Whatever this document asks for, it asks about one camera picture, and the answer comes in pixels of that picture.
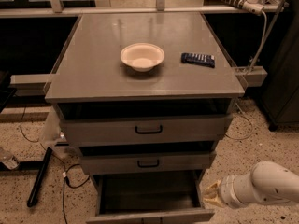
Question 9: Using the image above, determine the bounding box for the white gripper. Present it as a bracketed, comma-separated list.
[204, 175, 245, 209]

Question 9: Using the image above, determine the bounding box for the grey bottom drawer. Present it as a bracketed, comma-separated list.
[87, 171, 214, 224]

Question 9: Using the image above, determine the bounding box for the grey drawer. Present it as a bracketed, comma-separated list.
[80, 151, 216, 175]
[60, 115, 232, 147]
[87, 171, 214, 224]

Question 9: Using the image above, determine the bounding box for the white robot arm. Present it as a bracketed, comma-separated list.
[202, 161, 299, 209]

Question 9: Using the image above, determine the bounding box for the grey middle drawer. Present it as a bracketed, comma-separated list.
[80, 151, 216, 175]

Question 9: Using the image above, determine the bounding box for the grey drawer cabinet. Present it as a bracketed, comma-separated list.
[44, 12, 246, 175]

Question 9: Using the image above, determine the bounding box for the grey top drawer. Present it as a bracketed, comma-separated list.
[60, 115, 232, 147]

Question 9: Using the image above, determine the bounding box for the dark cabinet right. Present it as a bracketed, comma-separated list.
[260, 0, 299, 132]

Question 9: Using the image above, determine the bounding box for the white paper bowl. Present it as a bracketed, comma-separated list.
[121, 43, 164, 72]

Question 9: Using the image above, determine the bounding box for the black floor bar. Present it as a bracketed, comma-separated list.
[27, 147, 52, 208]

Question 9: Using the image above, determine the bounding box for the black middle drawer handle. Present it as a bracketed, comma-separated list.
[137, 160, 160, 168]

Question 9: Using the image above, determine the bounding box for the black drawer handle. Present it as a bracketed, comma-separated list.
[135, 125, 163, 135]
[137, 160, 160, 168]

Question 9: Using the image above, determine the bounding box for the black top drawer handle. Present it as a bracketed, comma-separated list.
[135, 125, 163, 135]

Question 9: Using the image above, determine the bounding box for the grey metal rail frame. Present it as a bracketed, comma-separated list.
[0, 0, 281, 96]

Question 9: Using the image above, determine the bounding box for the white cable right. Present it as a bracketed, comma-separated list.
[224, 9, 269, 141]

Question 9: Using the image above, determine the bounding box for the black floor cable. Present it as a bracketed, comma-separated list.
[19, 105, 92, 224]

